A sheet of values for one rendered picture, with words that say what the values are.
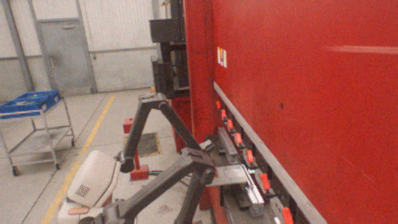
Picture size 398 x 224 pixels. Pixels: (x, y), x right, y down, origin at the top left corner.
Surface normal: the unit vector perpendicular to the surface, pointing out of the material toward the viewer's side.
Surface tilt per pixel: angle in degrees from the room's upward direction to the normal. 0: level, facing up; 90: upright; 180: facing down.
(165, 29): 90
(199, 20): 90
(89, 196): 90
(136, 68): 90
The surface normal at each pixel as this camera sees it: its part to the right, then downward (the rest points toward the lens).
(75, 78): 0.18, 0.32
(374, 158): -0.99, 0.09
